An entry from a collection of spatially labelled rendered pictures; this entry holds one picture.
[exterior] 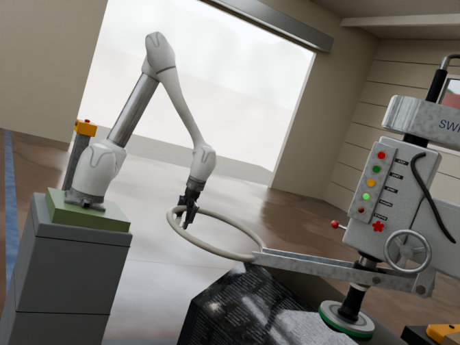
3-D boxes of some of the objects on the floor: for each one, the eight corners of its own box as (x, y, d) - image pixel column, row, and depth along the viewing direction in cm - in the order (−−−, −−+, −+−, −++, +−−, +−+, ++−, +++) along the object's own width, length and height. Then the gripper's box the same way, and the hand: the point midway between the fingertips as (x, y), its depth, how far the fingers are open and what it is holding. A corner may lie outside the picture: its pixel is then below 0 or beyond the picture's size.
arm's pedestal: (-21, 404, 178) (26, 225, 166) (-16, 333, 221) (21, 186, 209) (100, 396, 203) (148, 240, 192) (83, 333, 246) (121, 202, 234)
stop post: (59, 263, 317) (98, 122, 302) (64, 276, 301) (105, 127, 285) (31, 261, 307) (69, 114, 291) (33, 275, 290) (74, 120, 274)
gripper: (177, 181, 211) (162, 224, 216) (199, 195, 200) (183, 240, 204) (189, 182, 217) (173, 224, 221) (211, 196, 206) (194, 240, 210)
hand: (180, 226), depth 212 cm, fingers closed on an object, 4 cm apart
